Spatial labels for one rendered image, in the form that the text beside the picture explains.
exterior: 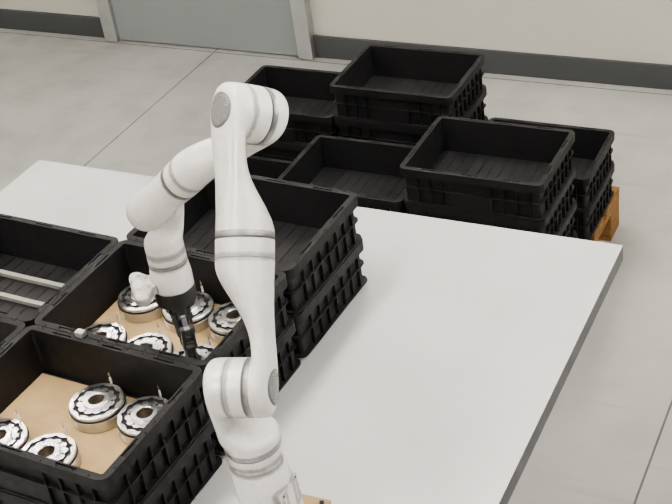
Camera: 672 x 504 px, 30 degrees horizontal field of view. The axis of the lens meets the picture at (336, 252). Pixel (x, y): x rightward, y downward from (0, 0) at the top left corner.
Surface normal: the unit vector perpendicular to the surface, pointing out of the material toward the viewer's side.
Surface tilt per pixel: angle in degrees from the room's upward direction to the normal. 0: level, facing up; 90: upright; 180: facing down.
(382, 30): 90
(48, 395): 0
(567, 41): 90
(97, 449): 0
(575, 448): 0
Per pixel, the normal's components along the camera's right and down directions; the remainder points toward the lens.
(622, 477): -0.12, -0.82
